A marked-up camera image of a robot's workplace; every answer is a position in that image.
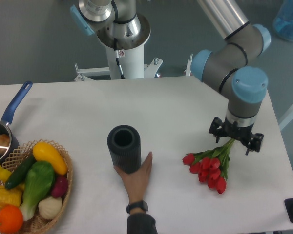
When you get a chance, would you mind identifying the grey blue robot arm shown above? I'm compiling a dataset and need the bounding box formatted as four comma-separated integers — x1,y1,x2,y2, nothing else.
70,0,271,152

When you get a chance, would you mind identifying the small yellow pepper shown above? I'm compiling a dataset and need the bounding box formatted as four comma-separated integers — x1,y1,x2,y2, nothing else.
0,164,12,183

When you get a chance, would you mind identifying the white garlic bulb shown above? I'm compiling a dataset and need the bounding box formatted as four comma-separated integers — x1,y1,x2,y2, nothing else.
38,196,62,220

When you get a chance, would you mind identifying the green cucumber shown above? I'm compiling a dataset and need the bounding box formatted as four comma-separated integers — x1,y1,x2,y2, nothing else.
5,154,36,189

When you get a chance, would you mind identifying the green lettuce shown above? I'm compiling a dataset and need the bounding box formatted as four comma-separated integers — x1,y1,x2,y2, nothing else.
20,161,55,221

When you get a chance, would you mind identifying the blue plastic bag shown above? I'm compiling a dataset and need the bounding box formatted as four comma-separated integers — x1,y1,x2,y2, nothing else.
273,0,293,42

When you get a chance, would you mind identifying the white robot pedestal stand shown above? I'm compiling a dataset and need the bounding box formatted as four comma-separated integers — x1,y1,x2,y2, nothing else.
74,14,195,82

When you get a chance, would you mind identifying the orange fruit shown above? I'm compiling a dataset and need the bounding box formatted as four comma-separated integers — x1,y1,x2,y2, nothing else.
0,205,23,234

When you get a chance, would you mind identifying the fried food piece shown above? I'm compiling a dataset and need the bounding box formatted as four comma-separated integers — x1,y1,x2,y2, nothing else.
0,134,10,155

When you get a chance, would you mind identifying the red tulip bouquet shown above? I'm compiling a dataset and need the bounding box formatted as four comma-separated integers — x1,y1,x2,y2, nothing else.
182,139,235,194

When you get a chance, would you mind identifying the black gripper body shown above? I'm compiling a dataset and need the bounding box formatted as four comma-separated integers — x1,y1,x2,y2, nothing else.
220,119,254,144

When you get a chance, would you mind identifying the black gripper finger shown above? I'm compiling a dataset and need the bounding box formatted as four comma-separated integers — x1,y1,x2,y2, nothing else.
241,133,264,156
209,117,226,143

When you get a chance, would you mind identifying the grey sleeved forearm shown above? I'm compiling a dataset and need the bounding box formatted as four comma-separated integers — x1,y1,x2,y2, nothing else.
127,213,158,234

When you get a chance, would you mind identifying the black wrist watch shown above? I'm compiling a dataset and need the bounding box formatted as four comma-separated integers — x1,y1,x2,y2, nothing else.
126,200,148,214

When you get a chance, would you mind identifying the black base cable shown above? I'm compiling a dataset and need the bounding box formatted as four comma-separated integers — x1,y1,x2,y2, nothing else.
113,38,126,79

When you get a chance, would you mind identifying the yellow squash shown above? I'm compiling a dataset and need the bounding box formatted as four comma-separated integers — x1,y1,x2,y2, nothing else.
32,142,68,175

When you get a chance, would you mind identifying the dark grey ribbed vase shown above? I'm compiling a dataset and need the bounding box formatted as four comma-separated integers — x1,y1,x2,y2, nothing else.
107,125,141,174

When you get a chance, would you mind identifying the yellow corn cob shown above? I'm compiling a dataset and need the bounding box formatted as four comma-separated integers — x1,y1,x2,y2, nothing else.
0,186,22,209

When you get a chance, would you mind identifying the person's hand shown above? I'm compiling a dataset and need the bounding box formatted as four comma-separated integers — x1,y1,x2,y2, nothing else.
114,152,153,204

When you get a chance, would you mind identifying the blue handled saucepan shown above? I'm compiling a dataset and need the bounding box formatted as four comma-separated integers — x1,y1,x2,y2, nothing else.
0,81,33,164

